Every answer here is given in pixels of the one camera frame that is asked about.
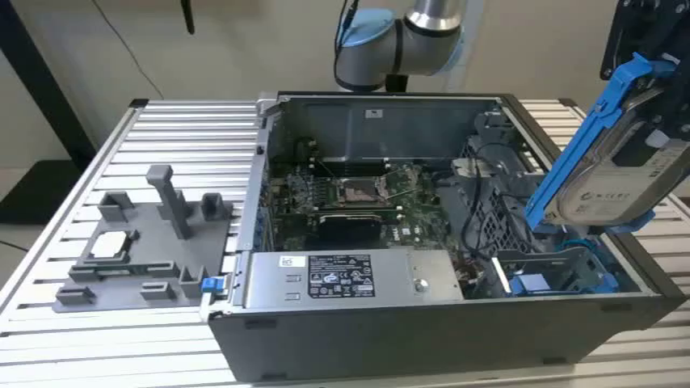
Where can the grey disk bay cage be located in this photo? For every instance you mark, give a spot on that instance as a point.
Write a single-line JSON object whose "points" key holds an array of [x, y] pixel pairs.
{"points": [[517, 210]]}

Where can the black open PC case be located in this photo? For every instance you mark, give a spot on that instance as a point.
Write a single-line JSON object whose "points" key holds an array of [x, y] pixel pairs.
{"points": [[432, 242]]}

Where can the green motherboard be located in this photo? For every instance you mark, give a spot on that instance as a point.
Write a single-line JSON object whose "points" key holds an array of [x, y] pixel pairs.
{"points": [[345, 210]]}

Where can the black heatsink fan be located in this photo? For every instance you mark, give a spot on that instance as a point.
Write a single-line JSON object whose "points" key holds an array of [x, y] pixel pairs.
{"points": [[348, 226]]}

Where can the silver CPU on rack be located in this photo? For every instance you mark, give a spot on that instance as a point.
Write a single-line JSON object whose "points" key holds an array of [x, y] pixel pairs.
{"points": [[110, 244]]}

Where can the grey power supply unit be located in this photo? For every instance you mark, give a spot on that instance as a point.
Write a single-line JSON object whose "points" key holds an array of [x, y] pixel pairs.
{"points": [[350, 279]]}

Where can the hard disk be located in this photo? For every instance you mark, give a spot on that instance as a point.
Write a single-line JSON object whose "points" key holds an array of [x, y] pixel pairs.
{"points": [[604, 161]]}

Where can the metal slat table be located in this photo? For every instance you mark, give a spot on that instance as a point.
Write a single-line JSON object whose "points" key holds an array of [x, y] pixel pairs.
{"points": [[136, 169]]}

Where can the grey parts rack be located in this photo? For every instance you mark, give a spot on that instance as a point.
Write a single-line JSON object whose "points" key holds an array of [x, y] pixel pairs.
{"points": [[146, 250]]}

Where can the black floor mat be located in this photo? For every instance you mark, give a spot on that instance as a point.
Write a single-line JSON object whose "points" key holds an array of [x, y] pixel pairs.
{"points": [[38, 190]]}

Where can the black vertical post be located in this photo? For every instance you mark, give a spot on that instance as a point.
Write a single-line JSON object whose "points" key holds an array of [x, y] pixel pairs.
{"points": [[188, 16]]}

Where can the CPU socket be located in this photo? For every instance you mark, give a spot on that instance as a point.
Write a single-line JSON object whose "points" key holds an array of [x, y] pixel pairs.
{"points": [[360, 190]]}

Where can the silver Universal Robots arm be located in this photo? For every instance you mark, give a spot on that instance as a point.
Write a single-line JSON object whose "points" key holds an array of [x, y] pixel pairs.
{"points": [[372, 60]]}

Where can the blue case latch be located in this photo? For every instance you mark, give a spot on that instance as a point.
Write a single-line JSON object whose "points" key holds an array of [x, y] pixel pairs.
{"points": [[212, 284]]}

